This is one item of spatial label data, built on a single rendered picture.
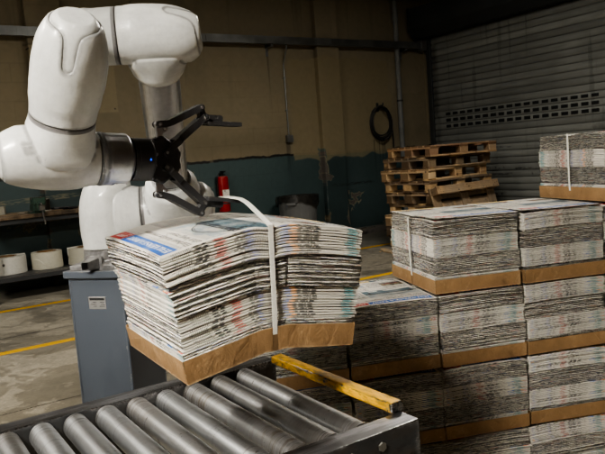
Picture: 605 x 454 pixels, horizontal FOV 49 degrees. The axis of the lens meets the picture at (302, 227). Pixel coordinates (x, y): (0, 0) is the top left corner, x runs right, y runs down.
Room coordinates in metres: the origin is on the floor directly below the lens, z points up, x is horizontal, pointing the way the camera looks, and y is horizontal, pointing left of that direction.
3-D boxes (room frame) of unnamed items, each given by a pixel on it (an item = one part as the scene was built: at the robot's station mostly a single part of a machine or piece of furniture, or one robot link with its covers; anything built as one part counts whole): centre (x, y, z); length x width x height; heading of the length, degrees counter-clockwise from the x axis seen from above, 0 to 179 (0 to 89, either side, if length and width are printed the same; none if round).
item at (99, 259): (1.98, 0.59, 1.03); 0.22 x 0.18 x 0.06; 161
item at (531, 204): (2.26, -0.77, 1.06); 0.37 x 0.28 x 0.01; 13
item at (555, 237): (2.26, -0.77, 0.95); 0.38 x 0.29 x 0.23; 13
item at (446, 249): (2.20, -0.49, 0.95); 0.38 x 0.29 x 0.23; 12
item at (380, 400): (1.37, -0.03, 0.81); 0.43 x 0.03 x 0.02; 33
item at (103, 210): (2.00, 0.57, 1.17); 0.18 x 0.16 x 0.22; 100
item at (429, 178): (8.86, -1.86, 0.65); 1.33 x 0.94 x 1.30; 127
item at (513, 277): (2.20, -0.49, 0.86); 0.38 x 0.29 x 0.04; 12
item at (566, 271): (2.26, -0.78, 0.86); 0.38 x 0.29 x 0.04; 13
